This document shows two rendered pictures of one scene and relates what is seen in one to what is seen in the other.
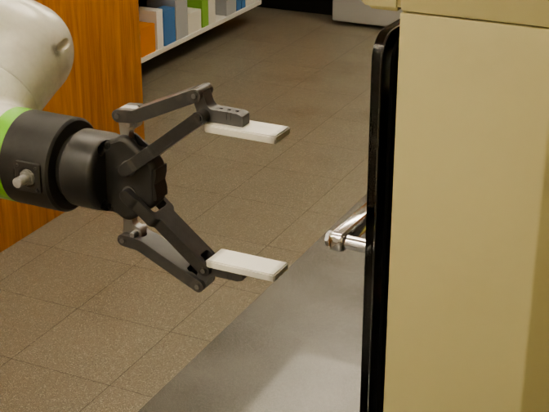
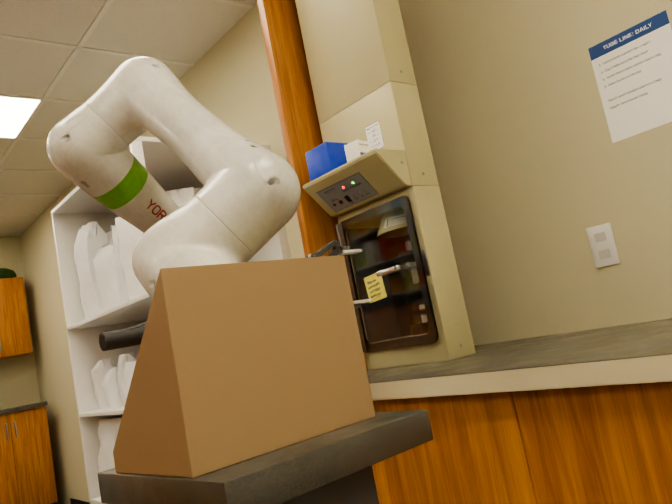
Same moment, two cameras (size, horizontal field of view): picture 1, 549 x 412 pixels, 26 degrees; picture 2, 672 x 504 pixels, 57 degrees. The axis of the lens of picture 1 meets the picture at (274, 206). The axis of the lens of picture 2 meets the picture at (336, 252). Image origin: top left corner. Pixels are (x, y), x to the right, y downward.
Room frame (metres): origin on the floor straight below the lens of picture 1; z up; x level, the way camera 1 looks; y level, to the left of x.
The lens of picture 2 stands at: (0.39, 1.50, 1.06)
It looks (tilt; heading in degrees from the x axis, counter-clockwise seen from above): 8 degrees up; 293
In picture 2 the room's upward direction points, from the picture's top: 11 degrees counter-clockwise
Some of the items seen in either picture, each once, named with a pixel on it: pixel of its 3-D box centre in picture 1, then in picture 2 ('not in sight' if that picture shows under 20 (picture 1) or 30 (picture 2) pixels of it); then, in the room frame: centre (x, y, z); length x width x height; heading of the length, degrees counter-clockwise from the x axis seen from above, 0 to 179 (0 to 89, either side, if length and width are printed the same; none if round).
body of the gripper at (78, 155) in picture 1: (118, 173); not in sight; (1.04, 0.15, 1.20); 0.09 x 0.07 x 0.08; 64
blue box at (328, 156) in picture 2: not in sight; (330, 162); (1.05, -0.14, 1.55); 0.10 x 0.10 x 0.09; 64
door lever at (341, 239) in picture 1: (373, 229); (393, 270); (0.91, -0.08, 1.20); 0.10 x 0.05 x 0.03; 152
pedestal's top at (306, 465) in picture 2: not in sight; (264, 456); (0.86, 0.78, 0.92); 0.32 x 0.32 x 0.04; 67
